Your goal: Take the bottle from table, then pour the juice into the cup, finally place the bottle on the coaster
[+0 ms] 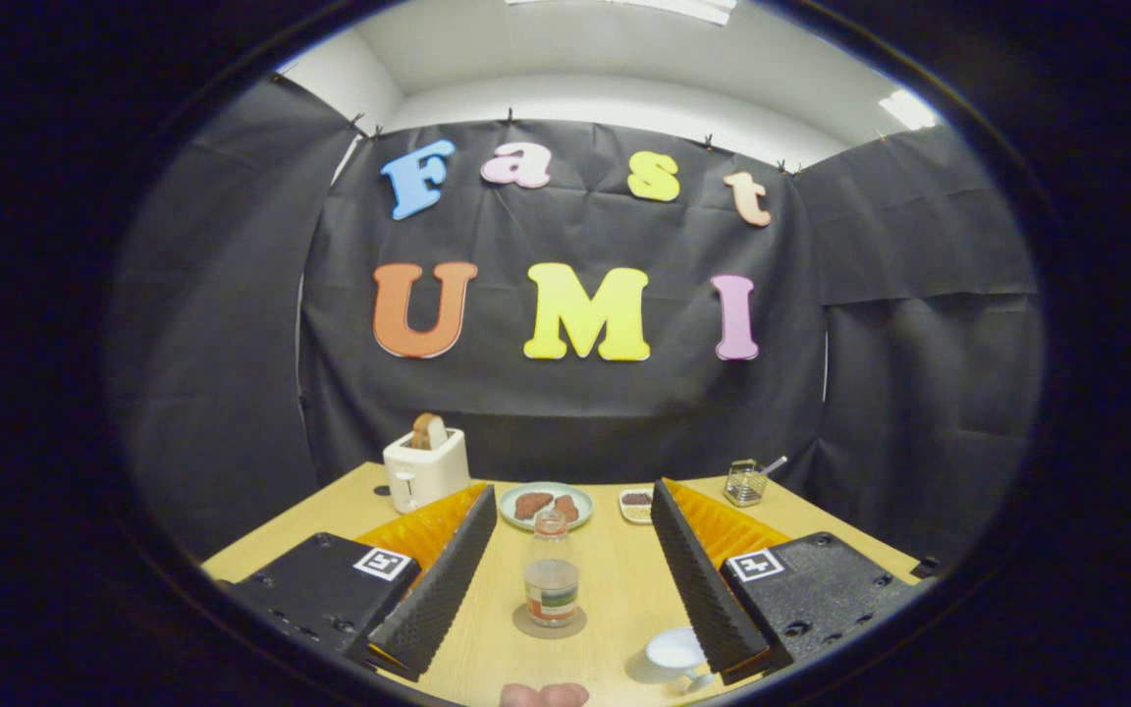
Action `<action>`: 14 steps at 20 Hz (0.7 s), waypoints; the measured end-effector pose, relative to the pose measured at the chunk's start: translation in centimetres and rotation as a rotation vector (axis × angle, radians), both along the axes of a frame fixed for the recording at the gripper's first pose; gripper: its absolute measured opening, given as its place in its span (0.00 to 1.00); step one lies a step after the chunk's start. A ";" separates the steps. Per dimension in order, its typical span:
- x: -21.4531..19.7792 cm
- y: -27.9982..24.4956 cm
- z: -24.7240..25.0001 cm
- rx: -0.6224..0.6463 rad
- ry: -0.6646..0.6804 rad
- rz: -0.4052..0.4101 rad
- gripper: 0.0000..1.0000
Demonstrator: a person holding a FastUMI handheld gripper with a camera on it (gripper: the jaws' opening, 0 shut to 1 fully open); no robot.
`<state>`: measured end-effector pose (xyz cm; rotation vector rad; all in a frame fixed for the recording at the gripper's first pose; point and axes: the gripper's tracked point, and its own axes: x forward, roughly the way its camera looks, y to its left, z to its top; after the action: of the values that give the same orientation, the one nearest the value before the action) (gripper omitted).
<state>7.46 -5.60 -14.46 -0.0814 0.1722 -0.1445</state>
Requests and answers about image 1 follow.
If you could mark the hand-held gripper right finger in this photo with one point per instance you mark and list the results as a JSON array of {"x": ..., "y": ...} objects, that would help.
[{"x": 708, "y": 594}]

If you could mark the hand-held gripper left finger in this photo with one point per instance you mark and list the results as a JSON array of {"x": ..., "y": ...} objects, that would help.
[{"x": 443, "y": 589}]

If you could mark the round brown coaster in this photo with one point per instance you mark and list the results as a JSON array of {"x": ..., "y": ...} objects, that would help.
[{"x": 524, "y": 628}]

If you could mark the clear plastic juice bottle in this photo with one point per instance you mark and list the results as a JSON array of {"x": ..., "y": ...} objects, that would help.
[{"x": 552, "y": 579}]

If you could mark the wooden table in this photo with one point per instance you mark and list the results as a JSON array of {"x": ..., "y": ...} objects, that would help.
[{"x": 615, "y": 579}]

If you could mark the cream toaster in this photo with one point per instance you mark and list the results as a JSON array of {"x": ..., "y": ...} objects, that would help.
[{"x": 425, "y": 476}]

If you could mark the white divided snack dish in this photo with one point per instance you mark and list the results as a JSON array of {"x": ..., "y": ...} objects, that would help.
[{"x": 636, "y": 505}]

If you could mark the brown meat piece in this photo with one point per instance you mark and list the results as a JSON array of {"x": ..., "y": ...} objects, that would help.
[
  {"x": 566, "y": 508},
  {"x": 532, "y": 505}
]

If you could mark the metal spoon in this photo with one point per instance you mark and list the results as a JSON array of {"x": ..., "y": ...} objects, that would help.
[{"x": 774, "y": 464}]

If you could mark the pale green plate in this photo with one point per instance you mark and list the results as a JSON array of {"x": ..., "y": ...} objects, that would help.
[{"x": 548, "y": 488}]

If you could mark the toast slice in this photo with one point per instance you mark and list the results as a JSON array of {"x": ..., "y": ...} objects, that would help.
[{"x": 429, "y": 430}]

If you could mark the small ceiling light panel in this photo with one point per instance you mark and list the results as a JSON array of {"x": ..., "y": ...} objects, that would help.
[{"x": 907, "y": 108}]

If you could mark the large ceiling light panel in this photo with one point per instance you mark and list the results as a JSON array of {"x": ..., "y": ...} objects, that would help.
[{"x": 683, "y": 8}]

